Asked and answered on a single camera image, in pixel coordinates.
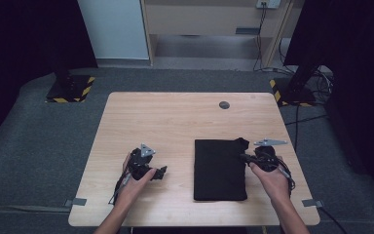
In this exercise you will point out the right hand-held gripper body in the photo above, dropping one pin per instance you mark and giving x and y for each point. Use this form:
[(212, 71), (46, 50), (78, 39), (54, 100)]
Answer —
[(266, 159)]

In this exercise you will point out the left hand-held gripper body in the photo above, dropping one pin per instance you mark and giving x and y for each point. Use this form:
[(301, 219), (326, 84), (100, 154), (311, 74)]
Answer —
[(139, 162)]

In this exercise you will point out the black long-sleeve shirt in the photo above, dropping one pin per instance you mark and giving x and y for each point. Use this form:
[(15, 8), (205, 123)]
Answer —
[(219, 172)]

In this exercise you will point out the person's right hand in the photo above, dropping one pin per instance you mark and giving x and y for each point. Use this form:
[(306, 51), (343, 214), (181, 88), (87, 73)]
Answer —
[(276, 185)]

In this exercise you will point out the person's left hand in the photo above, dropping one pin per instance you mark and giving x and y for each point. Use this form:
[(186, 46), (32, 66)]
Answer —
[(131, 191)]

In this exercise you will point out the grey round table grommet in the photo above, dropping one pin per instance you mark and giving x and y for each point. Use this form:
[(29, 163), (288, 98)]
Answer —
[(224, 105)]

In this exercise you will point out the grey tape strip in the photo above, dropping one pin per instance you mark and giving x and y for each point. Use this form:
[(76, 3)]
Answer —
[(312, 203), (78, 202)]

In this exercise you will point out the black stand with striped base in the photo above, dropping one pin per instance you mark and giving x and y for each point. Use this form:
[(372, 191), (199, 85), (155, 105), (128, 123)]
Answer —
[(297, 94), (74, 91)]

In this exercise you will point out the black curtain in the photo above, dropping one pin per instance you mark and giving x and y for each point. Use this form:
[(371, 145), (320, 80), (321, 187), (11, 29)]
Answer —
[(360, 65), (19, 39)]

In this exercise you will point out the white panel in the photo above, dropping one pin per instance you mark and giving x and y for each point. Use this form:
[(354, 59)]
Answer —
[(113, 29)]

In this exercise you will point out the white power strip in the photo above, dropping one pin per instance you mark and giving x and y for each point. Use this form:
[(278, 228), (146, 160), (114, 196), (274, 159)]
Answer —
[(269, 3)]

